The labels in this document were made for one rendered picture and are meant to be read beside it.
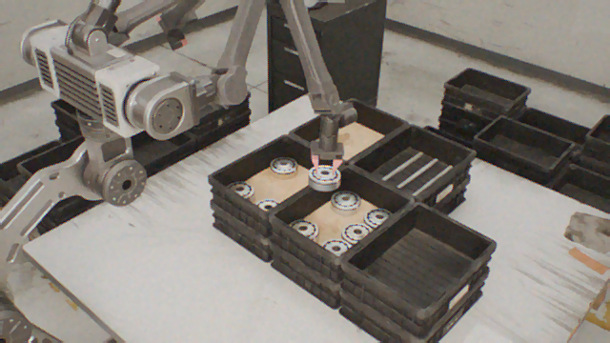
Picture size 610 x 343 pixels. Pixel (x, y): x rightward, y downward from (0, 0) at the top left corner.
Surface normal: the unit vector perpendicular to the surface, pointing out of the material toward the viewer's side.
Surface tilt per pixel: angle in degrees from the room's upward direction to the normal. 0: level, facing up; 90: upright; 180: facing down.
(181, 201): 0
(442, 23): 90
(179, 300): 0
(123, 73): 0
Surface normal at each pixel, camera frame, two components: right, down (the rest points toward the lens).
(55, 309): 0.02, -0.82
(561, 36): -0.66, 0.42
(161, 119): 0.75, 0.39
